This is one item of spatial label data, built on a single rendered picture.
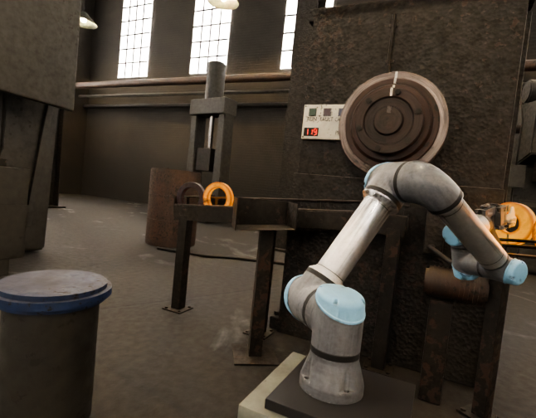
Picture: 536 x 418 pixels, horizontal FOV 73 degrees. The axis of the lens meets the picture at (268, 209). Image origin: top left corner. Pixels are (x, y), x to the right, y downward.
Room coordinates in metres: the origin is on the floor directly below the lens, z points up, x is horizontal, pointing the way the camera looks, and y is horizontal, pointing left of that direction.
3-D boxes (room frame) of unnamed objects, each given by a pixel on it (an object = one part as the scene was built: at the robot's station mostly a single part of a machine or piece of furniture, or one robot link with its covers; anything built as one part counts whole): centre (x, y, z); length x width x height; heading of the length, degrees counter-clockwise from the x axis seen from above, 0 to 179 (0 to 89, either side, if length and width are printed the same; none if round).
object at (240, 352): (1.63, 0.02, 0.36); 0.26 x 0.20 x 0.72; 100
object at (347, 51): (2.06, -0.70, 0.88); 1.08 x 0.73 x 1.76; 65
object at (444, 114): (1.67, -0.52, 1.11); 0.47 x 0.06 x 0.47; 65
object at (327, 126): (1.91, -0.26, 1.15); 0.26 x 0.02 x 0.18; 65
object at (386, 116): (1.58, -0.48, 1.11); 0.28 x 0.06 x 0.28; 65
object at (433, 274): (1.40, -0.76, 0.27); 0.22 x 0.13 x 0.53; 65
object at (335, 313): (0.84, -0.19, 0.49); 0.13 x 0.12 x 0.14; 22
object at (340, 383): (0.84, -0.19, 0.37); 0.15 x 0.15 x 0.10
